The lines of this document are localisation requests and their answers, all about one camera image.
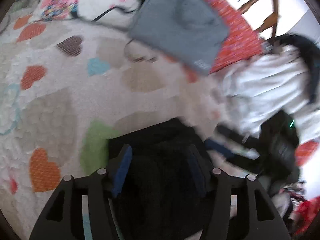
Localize black pants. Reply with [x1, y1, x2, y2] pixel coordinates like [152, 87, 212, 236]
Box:
[108, 118, 213, 239]

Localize white fleece blanket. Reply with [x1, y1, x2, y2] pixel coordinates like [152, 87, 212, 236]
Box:
[214, 46, 319, 144]

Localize red floral blanket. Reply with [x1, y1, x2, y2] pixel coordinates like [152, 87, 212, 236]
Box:
[192, 0, 266, 74]

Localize heart pattern quilt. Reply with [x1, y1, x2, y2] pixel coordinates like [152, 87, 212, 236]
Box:
[1, 10, 229, 239]

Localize grey laptop bag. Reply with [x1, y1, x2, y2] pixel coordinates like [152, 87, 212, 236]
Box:
[129, 0, 229, 75]

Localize white printed pillow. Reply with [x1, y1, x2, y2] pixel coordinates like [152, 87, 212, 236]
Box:
[29, 0, 141, 29]

